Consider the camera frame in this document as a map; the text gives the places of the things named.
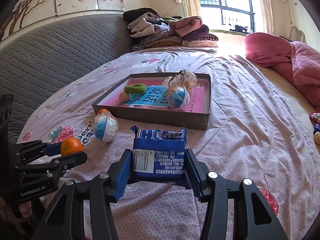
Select orange tangerine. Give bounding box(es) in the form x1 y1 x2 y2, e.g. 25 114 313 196
60 137 84 156

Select blue snack packet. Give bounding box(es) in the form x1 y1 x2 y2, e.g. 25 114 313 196
131 126 187 184

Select green knitted hair scrunchie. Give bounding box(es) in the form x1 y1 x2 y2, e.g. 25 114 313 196
124 84 146 95

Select person's left hand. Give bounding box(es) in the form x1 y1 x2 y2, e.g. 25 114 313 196
1 197 32 223

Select shallow brown cardboard tray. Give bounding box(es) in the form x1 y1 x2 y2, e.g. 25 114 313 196
92 73 211 130

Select pink patterned bed sheet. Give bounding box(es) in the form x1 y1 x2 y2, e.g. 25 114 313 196
18 48 319 239

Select brown walnut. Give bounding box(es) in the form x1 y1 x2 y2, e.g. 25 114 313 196
119 92 131 103

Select surprise egg in tray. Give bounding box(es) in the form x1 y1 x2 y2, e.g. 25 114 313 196
166 85 190 111

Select grey quilted headboard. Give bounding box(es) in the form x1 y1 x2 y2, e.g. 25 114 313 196
1 14 132 143

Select small toys at bedside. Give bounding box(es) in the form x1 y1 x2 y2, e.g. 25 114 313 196
309 112 320 145

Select pile of folded clothes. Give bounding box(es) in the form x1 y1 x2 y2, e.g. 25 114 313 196
123 8 219 51

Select pink quilted duvet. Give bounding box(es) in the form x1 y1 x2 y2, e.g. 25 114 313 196
244 33 320 112

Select painted wardrobe doors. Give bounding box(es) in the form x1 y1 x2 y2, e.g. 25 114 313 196
1 0 124 40

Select black framed window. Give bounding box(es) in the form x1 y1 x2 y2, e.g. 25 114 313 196
199 0 255 34

